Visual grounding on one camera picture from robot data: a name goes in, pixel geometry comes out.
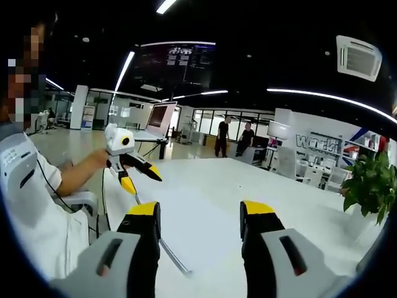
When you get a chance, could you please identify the white grey chest device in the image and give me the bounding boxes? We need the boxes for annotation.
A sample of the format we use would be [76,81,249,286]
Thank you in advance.
[0,136,40,205]

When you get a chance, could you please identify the ceiling light strip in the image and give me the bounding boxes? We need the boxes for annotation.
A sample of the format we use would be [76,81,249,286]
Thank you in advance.
[114,51,136,93]
[266,88,397,124]
[163,89,229,102]
[156,0,177,15]

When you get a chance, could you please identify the white document stack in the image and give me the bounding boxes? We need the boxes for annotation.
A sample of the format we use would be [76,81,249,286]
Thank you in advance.
[133,186,246,276]

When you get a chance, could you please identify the white ceiling air conditioner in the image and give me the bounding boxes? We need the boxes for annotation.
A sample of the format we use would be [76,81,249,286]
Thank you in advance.
[336,35,383,82]

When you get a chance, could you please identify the dark hanging ceiling screen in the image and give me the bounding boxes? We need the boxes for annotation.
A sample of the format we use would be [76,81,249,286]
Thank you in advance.
[133,41,217,86]

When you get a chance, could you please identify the black chest device cable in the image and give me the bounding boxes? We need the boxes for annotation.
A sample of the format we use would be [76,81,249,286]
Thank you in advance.
[36,155,77,214]

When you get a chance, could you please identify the large open laptop pink screen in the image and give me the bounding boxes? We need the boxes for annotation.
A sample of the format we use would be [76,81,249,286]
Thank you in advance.
[132,101,178,142]

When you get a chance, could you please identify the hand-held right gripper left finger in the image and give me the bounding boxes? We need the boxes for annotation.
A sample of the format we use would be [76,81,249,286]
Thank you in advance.
[49,201,162,298]

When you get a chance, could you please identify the storage shelf with boxes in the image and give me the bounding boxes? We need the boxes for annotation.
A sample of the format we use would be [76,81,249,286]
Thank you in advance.
[294,132,388,174]

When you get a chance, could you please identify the person in white shirt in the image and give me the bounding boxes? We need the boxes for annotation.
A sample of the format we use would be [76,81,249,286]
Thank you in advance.
[0,122,94,280]

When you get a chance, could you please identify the white office chair armrest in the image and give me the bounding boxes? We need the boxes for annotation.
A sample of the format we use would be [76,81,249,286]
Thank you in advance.
[52,191,99,218]

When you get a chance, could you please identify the white mesh office chair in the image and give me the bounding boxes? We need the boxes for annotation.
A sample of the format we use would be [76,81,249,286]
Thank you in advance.
[296,158,325,187]
[325,167,350,193]

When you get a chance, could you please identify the blue white banner stand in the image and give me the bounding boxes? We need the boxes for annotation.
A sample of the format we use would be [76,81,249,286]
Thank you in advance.
[82,105,96,130]

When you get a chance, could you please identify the person's left hand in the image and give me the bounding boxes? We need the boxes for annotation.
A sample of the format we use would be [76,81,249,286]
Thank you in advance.
[89,148,111,170]

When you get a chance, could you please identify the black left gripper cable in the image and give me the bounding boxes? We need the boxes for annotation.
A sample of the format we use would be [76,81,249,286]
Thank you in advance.
[92,167,112,240]

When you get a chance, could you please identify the monitor on white cabinet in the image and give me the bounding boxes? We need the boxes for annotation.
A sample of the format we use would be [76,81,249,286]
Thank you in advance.
[266,120,288,139]

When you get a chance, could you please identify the green potted plant white pot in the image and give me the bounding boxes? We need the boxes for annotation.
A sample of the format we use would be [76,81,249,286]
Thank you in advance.
[340,151,395,243]

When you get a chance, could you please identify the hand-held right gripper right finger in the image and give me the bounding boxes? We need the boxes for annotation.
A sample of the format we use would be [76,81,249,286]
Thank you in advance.
[239,200,357,298]

